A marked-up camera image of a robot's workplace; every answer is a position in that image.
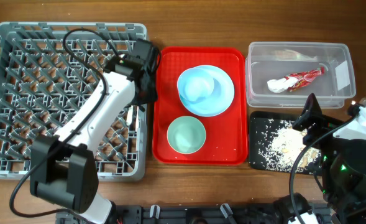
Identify red snack wrapper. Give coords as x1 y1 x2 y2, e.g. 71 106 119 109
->
284 67 326 92

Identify white napkin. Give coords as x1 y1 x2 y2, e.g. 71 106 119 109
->
267 77 298 93

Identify rice food scraps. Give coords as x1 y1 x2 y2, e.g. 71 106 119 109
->
254 119 322 172

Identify light blue plate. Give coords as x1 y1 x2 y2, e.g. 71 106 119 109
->
178 65 235 117

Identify green bowl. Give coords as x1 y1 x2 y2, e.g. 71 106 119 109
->
167 116 206 154

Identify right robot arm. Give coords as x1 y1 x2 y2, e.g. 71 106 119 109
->
274 93 366 223

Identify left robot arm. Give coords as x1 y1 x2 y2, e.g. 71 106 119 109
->
30 39 160 223

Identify grey dishwasher rack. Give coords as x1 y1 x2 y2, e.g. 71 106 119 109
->
0 22 148 180

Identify black tray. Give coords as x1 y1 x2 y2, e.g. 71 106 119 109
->
248 110 326 175

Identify clear plastic bin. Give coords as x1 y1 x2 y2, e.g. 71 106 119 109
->
245 42 357 108

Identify red plastic tray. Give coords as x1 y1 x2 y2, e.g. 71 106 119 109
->
152 47 249 166

